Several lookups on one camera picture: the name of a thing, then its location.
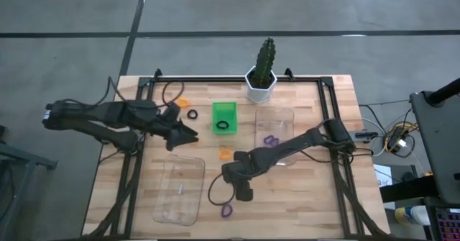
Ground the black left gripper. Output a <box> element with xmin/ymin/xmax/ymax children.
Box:
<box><xmin>157</xmin><ymin>101</ymin><xmax>200</xmax><ymax>152</ymax></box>

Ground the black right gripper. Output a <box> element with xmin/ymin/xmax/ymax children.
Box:
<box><xmin>221</xmin><ymin>150</ymin><xmax>254</xmax><ymax>202</ymax></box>

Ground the green plastic bin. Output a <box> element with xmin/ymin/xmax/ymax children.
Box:
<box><xmin>211</xmin><ymin>101</ymin><xmax>239</xmax><ymax>135</ymax></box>

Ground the clear plastic container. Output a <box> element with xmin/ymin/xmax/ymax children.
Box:
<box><xmin>253</xmin><ymin>106</ymin><xmax>296</xmax><ymax>167</ymax></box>
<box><xmin>152</xmin><ymin>154</ymin><xmax>206</xmax><ymax>227</ymax></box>

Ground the white hexagonal plant pot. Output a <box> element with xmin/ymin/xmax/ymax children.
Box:
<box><xmin>244</xmin><ymin>65</ymin><xmax>278</xmax><ymax>104</ymax></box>

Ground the white paper sheet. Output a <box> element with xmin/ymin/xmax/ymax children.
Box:
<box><xmin>373</xmin><ymin>164</ymin><xmax>393</xmax><ymax>188</ymax></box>

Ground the grey metal stand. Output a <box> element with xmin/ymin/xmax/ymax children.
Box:
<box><xmin>0</xmin><ymin>124</ymin><xmax>58</xmax><ymax>241</ymax></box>

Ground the black beam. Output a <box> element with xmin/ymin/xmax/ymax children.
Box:
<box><xmin>379</xmin><ymin>176</ymin><xmax>438</xmax><ymax>203</ymax></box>

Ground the white bottle yellow cap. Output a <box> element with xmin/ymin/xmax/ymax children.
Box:
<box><xmin>394</xmin><ymin>204</ymin><xmax>431</xmax><ymax>227</ymax></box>

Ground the grey cabinet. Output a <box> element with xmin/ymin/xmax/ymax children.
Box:
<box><xmin>409</xmin><ymin>89</ymin><xmax>460</xmax><ymax>204</ymax></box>

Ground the laptop keyboard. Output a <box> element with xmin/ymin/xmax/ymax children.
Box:
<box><xmin>433</xmin><ymin>207</ymin><xmax>460</xmax><ymax>241</ymax></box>

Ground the black pole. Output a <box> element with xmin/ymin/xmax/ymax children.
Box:
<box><xmin>425</xmin><ymin>77</ymin><xmax>460</xmax><ymax>106</ymax></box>

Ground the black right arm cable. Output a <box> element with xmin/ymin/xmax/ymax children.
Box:
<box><xmin>207</xmin><ymin>172</ymin><xmax>236</xmax><ymax>206</ymax></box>

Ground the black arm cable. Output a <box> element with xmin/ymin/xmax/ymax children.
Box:
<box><xmin>207</xmin><ymin>172</ymin><xmax>236</xmax><ymax>206</ymax></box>
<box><xmin>107</xmin><ymin>76</ymin><xmax>185</xmax><ymax>108</ymax></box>

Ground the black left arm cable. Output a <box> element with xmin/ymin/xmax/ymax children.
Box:
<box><xmin>107</xmin><ymin>76</ymin><xmax>185</xmax><ymax>108</ymax></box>

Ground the black aluminium table frame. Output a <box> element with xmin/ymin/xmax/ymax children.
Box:
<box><xmin>85</xmin><ymin>68</ymin><xmax>391</xmax><ymax>241</ymax></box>

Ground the yellow cable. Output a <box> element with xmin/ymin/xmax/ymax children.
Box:
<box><xmin>384</xmin><ymin>122</ymin><xmax>420</xmax><ymax>152</ymax></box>

